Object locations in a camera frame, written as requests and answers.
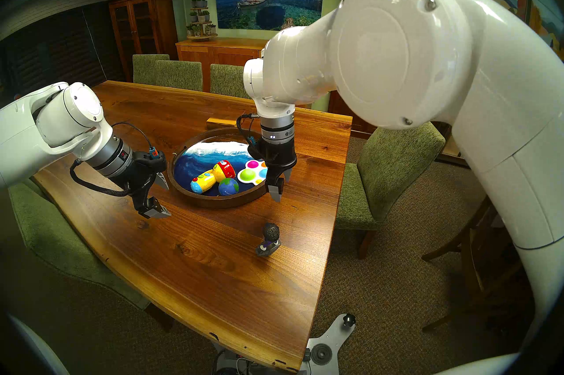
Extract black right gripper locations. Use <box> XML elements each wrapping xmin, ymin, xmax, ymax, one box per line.
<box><xmin>247</xmin><ymin>142</ymin><xmax>298</xmax><ymax>203</ymax></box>

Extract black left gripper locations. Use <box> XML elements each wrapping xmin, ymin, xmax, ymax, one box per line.
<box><xmin>117</xmin><ymin>151</ymin><xmax>173</xmax><ymax>220</ymax></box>

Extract white colourful dimple pop toy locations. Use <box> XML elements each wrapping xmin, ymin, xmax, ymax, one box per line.
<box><xmin>237</xmin><ymin>159</ymin><xmax>268</xmax><ymax>186</ymax></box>

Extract yellow red toy flashlight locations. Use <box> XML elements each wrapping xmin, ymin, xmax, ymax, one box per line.
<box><xmin>190</xmin><ymin>160</ymin><xmax>236</xmax><ymax>195</ymax></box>

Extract round wooden ocean resin tray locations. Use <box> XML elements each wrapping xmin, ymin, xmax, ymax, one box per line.
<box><xmin>167</xmin><ymin>127</ymin><xmax>271</xmax><ymax>208</ymax></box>

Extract purple suit bobblehead figurine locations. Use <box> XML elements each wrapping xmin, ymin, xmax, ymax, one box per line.
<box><xmin>255</xmin><ymin>222</ymin><xmax>281</xmax><ymax>257</ymax></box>

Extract small wooden block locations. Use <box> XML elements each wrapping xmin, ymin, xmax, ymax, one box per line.
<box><xmin>206</xmin><ymin>112</ymin><xmax>247</xmax><ymax>131</ymax></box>

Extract light wooden sideboard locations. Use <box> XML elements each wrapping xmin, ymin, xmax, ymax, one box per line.
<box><xmin>175</xmin><ymin>37</ymin><xmax>269</xmax><ymax>92</ymax></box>

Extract dark wood glass door cabinet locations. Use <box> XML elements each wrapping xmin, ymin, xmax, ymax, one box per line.
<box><xmin>108</xmin><ymin>0</ymin><xmax>178</xmax><ymax>81</ymax></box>

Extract dark window blinds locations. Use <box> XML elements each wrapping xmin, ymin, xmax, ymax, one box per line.
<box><xmin>0</xmin><ymin>0</ymin><xmax>128</xmax><ymax>101</ymax></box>

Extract tiered stand with plants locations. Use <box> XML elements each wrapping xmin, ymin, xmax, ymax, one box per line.
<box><xmin>186</xmin><ymin>0</ymin><xmax>218</xmax><ymax>42</ymax></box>

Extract dark wooden chair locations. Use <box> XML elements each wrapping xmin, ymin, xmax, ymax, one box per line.
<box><xmin>421</xmin><ymin>193</ymin><xmax>529</xmax><ymax>335</ymax></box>

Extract thin black cable blue plug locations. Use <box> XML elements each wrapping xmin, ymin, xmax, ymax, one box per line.
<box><xmin>112</xmin><ymin>122</ymin><xmax>160</xmax><ymax>159</ymax></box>
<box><xmin>236</xmin><ymin>113</ymin><xmax>265</xmax><ymax>151</ymax></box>

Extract thick black braided cable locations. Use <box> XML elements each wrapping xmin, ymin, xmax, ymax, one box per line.
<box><xmin>70</xmin><ymin>158</ymin><xmax>133</xmax><ymax>197</ymax></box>

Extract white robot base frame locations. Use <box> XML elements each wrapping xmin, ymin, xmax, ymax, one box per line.
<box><xmin>304</xmin><ymin>312</ymin><xmax>356</xmax><ymax>366</ymax></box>

